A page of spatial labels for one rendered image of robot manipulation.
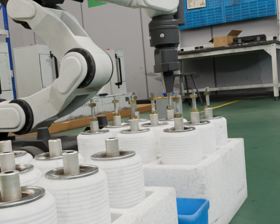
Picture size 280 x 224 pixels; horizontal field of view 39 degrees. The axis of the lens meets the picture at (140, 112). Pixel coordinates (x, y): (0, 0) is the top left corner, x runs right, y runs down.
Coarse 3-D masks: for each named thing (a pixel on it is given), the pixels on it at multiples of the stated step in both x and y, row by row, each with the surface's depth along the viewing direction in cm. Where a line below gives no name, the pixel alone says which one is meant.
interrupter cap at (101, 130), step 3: (99, 129) 107; (102, 129) 106; (105, 129) 105; (108, 129) 104; (81, 132) 102; (84, 132) 102; (87, 132) 103; (90, 132) 104; (93, 132) 100; (96, 132) 100; (99, 132) 100; (102, 132) 100
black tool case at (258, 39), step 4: (244, 36) 527; (248, 36) 524; (252, 36) 522; (256, 36) 521; (260, 36) 519; (264, 36) 517; (236, 40) 530; (240, 40) 528; (244, 40) 524; (248, 40) 523; (252, 40) 523; (256, 40) 521; (260, 40) 519; (264, 40) 517
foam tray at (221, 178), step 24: (240, 144) 113; (144, 168) 89; (168, 168) 86; (192, 168) 84; (216, 168) 91; (240, 168) 112; (192, 192) 84; (216, 192) 90; (240, 192) 111; (216, 216) 90
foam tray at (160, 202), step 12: (156, 192) 67; (168, 192) 67; (144, 204) 61; (156, 204) 62; (168, 204) 67; (120, 216) 57; (132, 216) 56; (144, 216) 58; (156, 216) 62; (168, 216) 67
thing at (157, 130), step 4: (168, 124) 107; (152, 128) 104; (156, 128) 104; (160, 128) 104; (164, 128) 104; (156, 132) 104; (160, 132) 104; (156, 136) 104; (156, 140) 104; (156, 144) 104; (156, 148) 104; (156, 152) 104; (160, 152) 104
